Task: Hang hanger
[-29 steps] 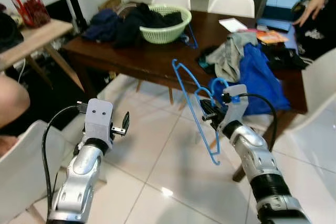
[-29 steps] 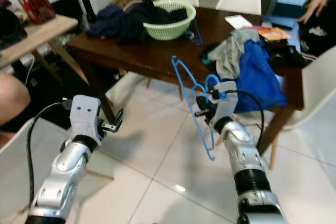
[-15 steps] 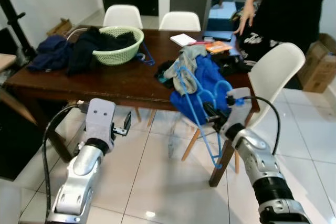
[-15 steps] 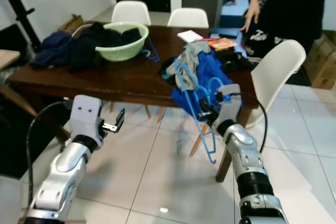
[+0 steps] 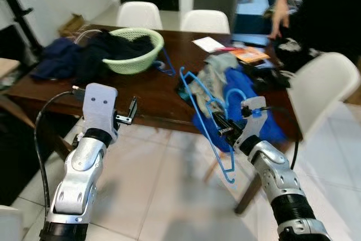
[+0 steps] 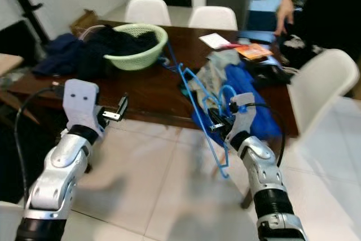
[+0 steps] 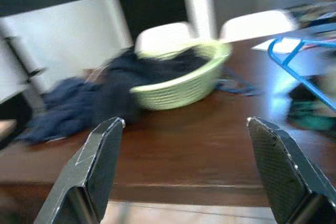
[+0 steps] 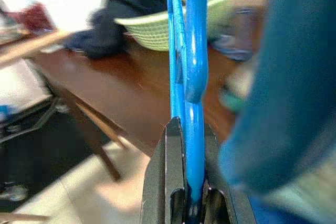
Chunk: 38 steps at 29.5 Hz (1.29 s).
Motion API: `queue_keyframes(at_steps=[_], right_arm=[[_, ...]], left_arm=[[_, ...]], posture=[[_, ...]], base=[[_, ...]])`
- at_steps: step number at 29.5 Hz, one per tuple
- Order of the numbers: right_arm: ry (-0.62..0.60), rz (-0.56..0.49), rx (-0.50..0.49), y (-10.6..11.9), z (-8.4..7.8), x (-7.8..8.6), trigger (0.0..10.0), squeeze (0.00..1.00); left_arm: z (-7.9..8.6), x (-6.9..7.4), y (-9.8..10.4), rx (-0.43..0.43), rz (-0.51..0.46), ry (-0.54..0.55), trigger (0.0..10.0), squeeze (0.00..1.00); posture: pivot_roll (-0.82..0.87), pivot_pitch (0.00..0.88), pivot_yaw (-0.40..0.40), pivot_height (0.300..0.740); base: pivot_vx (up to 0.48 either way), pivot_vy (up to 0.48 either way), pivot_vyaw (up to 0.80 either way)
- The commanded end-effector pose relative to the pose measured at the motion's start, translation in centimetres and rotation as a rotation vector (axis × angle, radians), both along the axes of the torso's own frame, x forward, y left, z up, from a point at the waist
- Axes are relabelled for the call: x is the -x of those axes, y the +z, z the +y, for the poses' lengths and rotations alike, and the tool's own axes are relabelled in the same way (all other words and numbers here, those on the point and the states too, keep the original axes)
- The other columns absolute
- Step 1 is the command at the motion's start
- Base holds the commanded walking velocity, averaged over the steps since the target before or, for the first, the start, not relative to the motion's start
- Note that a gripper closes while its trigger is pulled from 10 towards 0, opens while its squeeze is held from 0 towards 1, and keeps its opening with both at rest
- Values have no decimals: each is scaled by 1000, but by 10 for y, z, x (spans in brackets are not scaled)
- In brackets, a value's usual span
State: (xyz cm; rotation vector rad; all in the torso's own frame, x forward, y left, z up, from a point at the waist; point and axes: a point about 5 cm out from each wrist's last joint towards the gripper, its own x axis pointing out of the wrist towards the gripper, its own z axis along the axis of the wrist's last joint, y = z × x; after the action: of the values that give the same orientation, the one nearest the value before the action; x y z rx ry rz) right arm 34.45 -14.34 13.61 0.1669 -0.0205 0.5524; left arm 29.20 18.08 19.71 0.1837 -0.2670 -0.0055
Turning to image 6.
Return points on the black clothes pile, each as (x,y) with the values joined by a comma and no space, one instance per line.
(98,52)

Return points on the black crumpled garment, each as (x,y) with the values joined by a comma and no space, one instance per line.
(268,71)

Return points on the person in black clothes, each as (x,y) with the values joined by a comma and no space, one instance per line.
(335,9)

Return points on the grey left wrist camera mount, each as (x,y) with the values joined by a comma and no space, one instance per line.
(82,105)

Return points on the black garment with white print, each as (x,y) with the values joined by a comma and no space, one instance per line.
(299,52)

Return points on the brown cardboard box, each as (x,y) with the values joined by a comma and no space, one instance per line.
(83,21)

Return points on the blue plastic clothes hanger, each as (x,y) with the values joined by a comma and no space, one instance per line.
(212,145)
(172,53)

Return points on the orange packet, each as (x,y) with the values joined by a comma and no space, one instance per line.
(255,51)

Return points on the person's bare hand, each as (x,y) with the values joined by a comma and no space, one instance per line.
(286,15)

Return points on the bright blue garment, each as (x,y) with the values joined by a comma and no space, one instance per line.
(237,77)

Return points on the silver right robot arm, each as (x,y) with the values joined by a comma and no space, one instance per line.
(262,173)

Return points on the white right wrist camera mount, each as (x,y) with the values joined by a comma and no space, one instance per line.
(241,119)

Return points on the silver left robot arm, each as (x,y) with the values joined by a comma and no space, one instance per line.
(62,173)

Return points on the white paper sheet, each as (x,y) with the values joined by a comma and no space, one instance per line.
(214,40)

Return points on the dark wooden table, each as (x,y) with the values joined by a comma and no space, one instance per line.
(146,91)

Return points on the black metal stand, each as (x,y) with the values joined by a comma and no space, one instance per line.
(29,7)

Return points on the green plastic laundry basket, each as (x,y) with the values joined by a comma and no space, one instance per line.
(135,60)

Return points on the white plastic chair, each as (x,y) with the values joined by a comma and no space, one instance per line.
(213,19)
(324,80)
(146,11)
(10,223)

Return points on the grey garment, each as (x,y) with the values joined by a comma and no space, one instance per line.
(217,69)

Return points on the dark blue garment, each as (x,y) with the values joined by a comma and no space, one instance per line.
(59,55)

